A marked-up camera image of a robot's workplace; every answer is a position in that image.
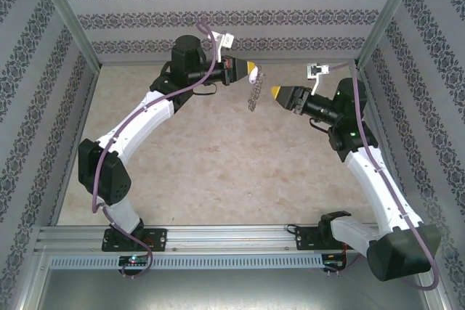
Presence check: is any small controller board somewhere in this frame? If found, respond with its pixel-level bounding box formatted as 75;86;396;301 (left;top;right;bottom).
118;255;150;267
323;253;348;271

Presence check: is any grey sheet metal panel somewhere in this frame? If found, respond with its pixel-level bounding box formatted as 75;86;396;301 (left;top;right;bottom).
36;268;442;310

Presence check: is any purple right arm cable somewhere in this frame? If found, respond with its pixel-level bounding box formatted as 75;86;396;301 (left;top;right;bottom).
326;59;440;291

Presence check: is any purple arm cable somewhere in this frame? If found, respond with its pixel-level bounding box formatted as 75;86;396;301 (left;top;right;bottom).
91;21;223;280
326;59;440;291

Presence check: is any aluminium frame rail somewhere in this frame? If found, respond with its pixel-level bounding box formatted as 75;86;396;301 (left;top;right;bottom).
349;62;406;224
49;65;101;227
98;58;359;67

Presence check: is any aluminium frame post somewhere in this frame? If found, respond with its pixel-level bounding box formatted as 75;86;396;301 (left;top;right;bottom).
355;0;426;68
31;0;102;68

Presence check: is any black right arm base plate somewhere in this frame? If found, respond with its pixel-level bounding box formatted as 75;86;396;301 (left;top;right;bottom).
294;226;363;252

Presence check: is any wide aluminium mounting rail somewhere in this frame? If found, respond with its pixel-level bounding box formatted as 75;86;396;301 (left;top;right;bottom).
34;224;432;253

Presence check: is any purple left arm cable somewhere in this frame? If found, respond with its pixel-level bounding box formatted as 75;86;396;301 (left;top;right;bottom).
91;21;223;280

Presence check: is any grey slotted cable duct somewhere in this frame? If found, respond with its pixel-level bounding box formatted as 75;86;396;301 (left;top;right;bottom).
49;254;325;270

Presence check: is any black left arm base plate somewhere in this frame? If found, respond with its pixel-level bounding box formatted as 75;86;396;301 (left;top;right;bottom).
101;228;169;253

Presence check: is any aluminium frame strut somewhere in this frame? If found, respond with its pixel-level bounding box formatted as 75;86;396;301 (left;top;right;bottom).
9;246;50;310
413;251;453;310

